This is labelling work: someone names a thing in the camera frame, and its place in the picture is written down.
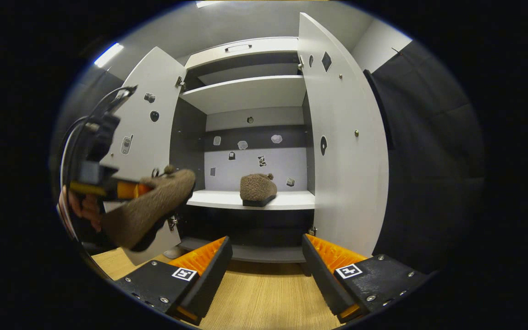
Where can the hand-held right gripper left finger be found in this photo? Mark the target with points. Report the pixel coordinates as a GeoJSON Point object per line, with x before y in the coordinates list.
{"type": "Point", "coordinates": [206, 279]}

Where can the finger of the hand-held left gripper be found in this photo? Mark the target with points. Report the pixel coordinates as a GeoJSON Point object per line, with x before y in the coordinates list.
{"type": "Point", "coordinates": [129, 189]}

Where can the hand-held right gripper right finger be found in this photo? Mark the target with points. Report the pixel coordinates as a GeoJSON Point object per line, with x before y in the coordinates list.
{"type": "Point", "coordinates": [323, 279]}

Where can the brown fuzzy shoe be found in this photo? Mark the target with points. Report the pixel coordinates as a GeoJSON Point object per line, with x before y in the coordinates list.
{"type": "Point", "coordinates": [149, 211]}
{"type": "Point", "coordinates": [257, 188]}

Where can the white shoe cabinet door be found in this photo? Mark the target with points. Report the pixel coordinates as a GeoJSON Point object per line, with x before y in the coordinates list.
{"type": "Point", "coordinates": [163, 146]}
{"type": "Point", "coordinates": [346, 183]}

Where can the white shoe cabinet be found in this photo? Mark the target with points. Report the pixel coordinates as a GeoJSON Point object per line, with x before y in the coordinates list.
{"type": "Point", "coordinates": [268, 169]}

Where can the white cabinet shelf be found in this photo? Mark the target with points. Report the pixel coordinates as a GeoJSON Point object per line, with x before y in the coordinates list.
{"type": "Point", "coordinates": [245, 94]}
{"type": "Point", "coordinates": [291, 200]}

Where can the ceiling light panel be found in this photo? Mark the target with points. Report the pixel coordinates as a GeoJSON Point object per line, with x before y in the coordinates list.
{"type": "Point", "coordinates": [108, 55]}
{"type": "Point", "coordinates": [209, 3]}

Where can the black backdrop cloth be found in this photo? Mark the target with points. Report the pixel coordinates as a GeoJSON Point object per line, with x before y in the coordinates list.
{"type": "Point", "coordinates": [429, 160]}

